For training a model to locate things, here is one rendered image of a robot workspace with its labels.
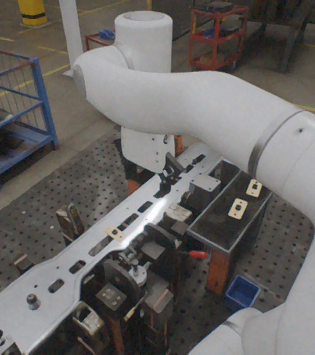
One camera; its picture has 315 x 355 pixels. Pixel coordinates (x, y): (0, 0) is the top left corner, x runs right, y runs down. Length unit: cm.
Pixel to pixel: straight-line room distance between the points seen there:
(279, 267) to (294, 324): 115
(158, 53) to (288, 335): 39
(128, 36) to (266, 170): 27
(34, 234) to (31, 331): 71
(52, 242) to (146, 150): 108
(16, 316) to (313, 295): 85
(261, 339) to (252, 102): 35
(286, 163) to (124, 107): 21
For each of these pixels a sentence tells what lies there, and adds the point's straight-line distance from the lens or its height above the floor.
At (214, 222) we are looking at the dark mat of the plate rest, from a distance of 98.
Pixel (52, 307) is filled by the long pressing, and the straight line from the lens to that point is 103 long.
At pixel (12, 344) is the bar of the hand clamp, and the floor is 121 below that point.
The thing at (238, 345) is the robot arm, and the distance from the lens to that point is 73.
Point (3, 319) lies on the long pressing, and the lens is 106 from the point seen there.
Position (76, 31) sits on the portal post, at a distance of 508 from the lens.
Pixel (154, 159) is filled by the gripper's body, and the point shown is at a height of 153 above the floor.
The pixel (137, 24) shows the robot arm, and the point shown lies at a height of 176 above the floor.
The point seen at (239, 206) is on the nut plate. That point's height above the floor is 117.
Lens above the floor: 187
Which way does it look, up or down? 40 degrees down
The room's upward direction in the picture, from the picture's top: straight up
